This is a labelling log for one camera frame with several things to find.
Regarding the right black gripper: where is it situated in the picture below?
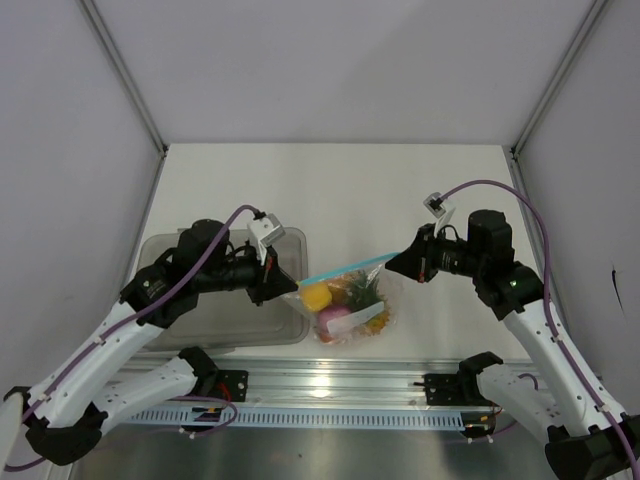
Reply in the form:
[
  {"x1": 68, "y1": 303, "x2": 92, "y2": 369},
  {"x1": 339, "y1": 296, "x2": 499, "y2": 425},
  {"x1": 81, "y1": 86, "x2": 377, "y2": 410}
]
[{"x1": 386, "y1": 223, "x2": 486, "y2": 283}]

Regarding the yellow toy lemon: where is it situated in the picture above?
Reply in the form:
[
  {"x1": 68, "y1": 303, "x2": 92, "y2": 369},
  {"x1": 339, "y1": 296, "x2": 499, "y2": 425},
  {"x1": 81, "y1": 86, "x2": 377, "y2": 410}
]
[{"x1": 299, "y1": 282, "x2": 333, "y2": 313}]

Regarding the orange toy pineapple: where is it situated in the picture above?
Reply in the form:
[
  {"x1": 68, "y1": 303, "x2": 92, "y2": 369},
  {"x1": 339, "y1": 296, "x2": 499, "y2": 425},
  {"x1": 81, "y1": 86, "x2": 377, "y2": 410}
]
[{"x1": 346, "y1": 269, "x2": 390, "y2": 336}]

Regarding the purple toy onion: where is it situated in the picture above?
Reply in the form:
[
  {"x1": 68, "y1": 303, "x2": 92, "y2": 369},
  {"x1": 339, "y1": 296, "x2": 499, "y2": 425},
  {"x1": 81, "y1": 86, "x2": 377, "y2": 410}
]
[{"x1": 316, "y1": 305, "x2": 355, "y2": 335}]

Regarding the clear zip top bag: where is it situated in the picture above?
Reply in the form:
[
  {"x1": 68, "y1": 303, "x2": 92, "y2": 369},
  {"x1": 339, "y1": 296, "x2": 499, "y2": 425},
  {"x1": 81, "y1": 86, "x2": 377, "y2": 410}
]
[{"x1": 282, "y1": 253, "x2": 402, "y2": 344}]

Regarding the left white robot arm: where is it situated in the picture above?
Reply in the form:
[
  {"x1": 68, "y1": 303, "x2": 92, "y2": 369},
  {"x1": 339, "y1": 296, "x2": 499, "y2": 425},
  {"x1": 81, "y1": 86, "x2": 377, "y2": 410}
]
[{"x1": 11, "y1": 212, "x2": 297, "y2": 466}]

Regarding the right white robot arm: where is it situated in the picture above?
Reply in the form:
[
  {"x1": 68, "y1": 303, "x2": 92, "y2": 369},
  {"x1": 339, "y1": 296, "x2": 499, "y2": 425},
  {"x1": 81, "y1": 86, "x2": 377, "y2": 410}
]
[{"x1": 386, "y1": 210, "x2": 639, "y2": 479}]

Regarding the grey translucent plastic bin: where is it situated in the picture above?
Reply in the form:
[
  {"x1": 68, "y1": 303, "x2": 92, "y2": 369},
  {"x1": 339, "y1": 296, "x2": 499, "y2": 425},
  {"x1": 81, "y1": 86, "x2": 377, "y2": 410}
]
[{"x1": 136, "y1": 227, "x2": 310, "y2": 351}]

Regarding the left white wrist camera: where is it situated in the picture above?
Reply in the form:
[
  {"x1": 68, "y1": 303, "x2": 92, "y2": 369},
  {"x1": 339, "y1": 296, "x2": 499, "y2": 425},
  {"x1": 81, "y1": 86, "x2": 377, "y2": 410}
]
[{"x1": 247, "y1": 212, "x2": 285, "y2": 266}]

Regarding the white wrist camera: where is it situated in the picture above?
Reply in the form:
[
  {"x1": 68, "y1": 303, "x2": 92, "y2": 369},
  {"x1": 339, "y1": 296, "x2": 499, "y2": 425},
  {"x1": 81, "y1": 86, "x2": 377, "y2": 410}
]
[
  {"x1": 423, "y1": 192, "x2": 456, "y2": 235},
  {"x1": 247, "y1": 212, "x2": 285, "y2": 266}
]

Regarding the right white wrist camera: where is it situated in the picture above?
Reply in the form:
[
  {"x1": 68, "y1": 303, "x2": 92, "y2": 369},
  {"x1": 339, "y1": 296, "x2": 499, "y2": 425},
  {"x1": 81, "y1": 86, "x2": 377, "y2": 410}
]
[{"x1": 423, "y1": 192, "x2": 456, "y2": 235}]

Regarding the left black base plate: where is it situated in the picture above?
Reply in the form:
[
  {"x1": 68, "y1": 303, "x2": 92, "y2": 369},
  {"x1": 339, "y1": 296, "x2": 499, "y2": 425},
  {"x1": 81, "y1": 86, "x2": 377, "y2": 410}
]
[{"x1": 191, "y1": 370, "x2": 249, "y2": 403}]

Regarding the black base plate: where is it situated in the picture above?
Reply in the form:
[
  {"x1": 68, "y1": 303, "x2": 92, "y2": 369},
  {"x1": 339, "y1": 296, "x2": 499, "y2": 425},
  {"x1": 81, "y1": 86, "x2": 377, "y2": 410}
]
[
  {"x1": 191, "y1": 370, "x2": 249, "y2": 403},
  {"x1": 413, "y1": 372, "x2": 504, "y2": 407}
]

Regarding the aluminium front rail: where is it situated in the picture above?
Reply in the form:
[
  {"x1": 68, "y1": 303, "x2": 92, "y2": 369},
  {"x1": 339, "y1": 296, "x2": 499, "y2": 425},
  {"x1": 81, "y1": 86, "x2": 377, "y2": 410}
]
[{"x1": 66, "y1": 357, "x2": 613, "y2": 413}]

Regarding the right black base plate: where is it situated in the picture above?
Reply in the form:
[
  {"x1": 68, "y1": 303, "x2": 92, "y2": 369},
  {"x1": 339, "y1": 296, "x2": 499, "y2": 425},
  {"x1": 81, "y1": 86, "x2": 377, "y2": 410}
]
[{"x1": 413, "y1": 372, "x2": 504, "y2": 407}]

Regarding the white slotted cable duct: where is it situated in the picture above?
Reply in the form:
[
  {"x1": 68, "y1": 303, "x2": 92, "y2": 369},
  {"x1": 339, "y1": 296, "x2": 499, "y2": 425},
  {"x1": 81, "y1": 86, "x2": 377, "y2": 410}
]
[{"x1": 126, "y1": 405, "x2": 465, "y2": 432}]

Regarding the right aluminium frame post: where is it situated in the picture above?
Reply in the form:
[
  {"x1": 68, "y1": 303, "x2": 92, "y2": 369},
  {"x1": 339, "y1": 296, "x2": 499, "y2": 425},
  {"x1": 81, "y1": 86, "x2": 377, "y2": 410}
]
[{"x1": 510, "y1": 0, "x2": 614, "y2": 161}]

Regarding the aluminium frame post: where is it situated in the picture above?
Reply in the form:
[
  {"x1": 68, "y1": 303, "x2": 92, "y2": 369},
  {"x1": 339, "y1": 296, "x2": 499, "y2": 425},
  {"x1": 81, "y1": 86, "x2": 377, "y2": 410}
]
[
  {"x1": 510, "y1": 0, "x2": 614, "y2": 161},
  {"x1": 76, "y1": 0, "x2": 168, "y2": 156}
]

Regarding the left aluminium frame post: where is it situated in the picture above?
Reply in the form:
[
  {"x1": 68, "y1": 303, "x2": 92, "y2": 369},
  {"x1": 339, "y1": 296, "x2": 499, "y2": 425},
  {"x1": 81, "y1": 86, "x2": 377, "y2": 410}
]
[{"x1": 76, "y1": 0, "x2": 168, "y2": 156}]

